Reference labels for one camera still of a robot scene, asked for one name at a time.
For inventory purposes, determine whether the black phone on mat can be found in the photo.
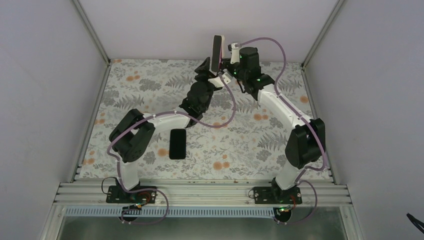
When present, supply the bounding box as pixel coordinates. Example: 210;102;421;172
169;128;187;160

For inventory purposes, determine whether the right aluminium corner post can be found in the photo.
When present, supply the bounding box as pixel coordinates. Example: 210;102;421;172
301;0;346;71

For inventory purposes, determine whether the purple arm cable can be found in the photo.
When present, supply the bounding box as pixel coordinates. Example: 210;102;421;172
240;37;329;226
106;72;237;225

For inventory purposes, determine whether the cream phone case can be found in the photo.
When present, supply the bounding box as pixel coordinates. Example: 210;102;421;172
211;34;227;74

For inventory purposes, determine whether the floral patterned table mat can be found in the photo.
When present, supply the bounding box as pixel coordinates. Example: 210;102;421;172
79;58;333;182

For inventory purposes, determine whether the aluminium corner post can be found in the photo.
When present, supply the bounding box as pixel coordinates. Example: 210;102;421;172
72;0;112;70
301;0;346;71

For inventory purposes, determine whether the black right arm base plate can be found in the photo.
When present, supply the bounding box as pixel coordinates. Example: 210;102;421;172
247;186;303;205

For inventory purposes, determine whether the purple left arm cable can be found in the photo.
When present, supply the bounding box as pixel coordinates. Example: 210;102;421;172
106;72;237;225

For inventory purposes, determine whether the left aluminium corner post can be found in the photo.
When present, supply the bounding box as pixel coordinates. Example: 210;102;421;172
72;0;112;70

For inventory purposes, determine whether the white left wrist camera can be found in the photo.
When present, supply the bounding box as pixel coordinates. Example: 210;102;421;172
208;72;233;89

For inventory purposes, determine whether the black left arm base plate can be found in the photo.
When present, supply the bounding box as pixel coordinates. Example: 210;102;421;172
105;185;157;205

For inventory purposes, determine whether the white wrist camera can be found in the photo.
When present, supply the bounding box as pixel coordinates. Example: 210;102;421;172
227;42;241;65
208;72;233;89

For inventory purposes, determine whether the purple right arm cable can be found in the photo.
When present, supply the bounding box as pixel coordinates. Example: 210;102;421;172
240;37;329;226

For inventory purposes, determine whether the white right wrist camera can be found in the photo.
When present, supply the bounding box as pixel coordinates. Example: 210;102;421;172
227;42;241;65

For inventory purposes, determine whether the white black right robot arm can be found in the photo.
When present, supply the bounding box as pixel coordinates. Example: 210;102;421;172
210;43;327;204

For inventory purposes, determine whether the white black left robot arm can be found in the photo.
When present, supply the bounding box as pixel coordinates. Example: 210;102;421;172
106;58;232;203

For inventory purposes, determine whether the aluminium front rail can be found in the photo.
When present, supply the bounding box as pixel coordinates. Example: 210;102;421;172
53;178;352;207

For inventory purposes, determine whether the black object at edge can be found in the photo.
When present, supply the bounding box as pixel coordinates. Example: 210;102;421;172
406;213;424;234

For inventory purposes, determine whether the grey slotted cable duct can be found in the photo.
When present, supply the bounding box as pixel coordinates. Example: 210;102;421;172
64;206;275;219

